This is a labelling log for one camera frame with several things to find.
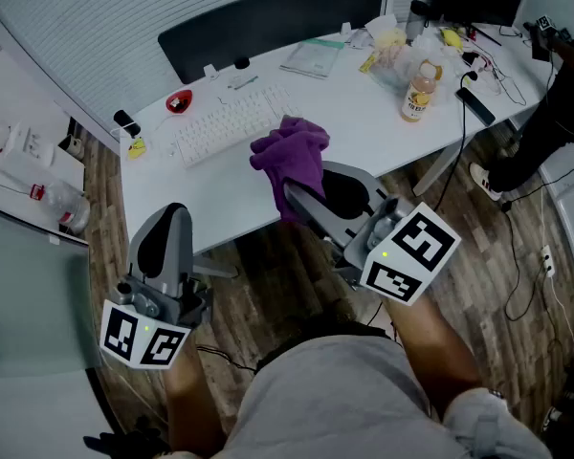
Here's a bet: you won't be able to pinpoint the yellow banana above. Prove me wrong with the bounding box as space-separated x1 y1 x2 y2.
439 27 464 51

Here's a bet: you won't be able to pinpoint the yellow sticky card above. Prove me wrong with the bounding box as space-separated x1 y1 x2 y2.
126 137 148 161

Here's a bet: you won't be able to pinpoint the orange juice bottle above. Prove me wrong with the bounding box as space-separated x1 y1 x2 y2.
400 59 444 123

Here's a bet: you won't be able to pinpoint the black floor cable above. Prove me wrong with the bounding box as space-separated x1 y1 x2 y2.
501 164 574 322

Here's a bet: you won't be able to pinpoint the grey tumbler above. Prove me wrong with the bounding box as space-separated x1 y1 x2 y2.
405 0 431 42

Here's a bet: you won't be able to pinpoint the white socket box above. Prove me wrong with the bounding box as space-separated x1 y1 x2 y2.
21 126 56 166

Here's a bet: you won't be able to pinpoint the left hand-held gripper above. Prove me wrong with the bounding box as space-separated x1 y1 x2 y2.
99 202 215 370

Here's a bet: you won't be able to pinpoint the white floor power strip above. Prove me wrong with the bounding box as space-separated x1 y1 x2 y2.
540 244 556 277

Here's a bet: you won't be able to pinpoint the person's black trousers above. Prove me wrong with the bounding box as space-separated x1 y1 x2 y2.
255 313 393 367

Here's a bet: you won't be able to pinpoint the black desk divider panel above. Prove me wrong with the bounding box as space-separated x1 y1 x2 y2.
157 0 386 85

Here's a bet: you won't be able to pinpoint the black cylinder speaker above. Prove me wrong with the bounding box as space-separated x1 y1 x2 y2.
113 109 143 139

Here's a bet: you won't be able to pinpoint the grey glass panel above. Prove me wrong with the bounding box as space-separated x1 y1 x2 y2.
0 201 101 380

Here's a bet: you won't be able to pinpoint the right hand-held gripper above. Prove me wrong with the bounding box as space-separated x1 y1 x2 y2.
282 160 462 307

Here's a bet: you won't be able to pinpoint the clear document folder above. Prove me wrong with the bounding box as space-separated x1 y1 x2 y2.
279 37 345 80

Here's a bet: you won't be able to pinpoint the grey desk leg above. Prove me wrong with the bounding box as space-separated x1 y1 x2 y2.
191 254 239 280
412 139 468 196

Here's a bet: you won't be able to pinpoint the clear plastic bag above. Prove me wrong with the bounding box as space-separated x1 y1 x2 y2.
358 26 465 99

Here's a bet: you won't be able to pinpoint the green white paper card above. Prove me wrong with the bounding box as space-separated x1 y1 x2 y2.
227 74 259 91

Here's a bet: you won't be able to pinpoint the black desk cable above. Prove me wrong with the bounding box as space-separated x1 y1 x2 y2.
432 70 479 212

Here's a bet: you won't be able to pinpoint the white keyboard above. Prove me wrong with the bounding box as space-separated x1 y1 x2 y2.
174 83 300 169

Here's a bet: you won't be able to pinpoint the yellow snack packet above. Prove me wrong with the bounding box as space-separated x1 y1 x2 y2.
375 27 408 50

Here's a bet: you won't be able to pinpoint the person's black shoe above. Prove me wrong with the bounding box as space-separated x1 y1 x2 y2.
83 416 171 459

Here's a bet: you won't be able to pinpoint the clear plastic water bottle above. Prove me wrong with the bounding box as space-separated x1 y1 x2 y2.
28 179 92 236

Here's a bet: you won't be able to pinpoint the black phone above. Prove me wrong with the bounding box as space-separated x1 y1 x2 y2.
454 86 497 128

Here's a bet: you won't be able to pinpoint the person's right forearm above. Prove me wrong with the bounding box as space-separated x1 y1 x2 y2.
385 294 484 420

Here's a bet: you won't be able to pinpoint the person's left forearm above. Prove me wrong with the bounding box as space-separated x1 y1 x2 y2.
165 346 231 456

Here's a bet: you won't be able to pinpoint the person's grey shirt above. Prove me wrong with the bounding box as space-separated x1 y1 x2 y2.
210 335 554 459

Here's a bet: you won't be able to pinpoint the red bowl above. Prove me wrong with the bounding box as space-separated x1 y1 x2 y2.
166 89 194 116

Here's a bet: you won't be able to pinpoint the purple cloth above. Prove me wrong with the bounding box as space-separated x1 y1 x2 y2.
249 115 331 224

